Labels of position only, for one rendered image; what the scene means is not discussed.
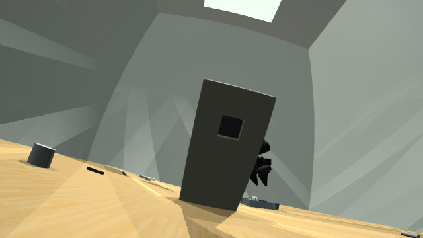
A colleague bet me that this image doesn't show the dark grey panel with square hole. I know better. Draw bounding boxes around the dark grey panel with square hole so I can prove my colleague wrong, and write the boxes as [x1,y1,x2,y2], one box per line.
[179,79,276,212]

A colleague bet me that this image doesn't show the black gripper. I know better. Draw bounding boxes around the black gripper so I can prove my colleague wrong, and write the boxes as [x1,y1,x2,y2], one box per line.
[250,157,272,186]

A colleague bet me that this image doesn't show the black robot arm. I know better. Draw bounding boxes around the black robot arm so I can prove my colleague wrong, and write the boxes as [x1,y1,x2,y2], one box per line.
[259,140,272,166]

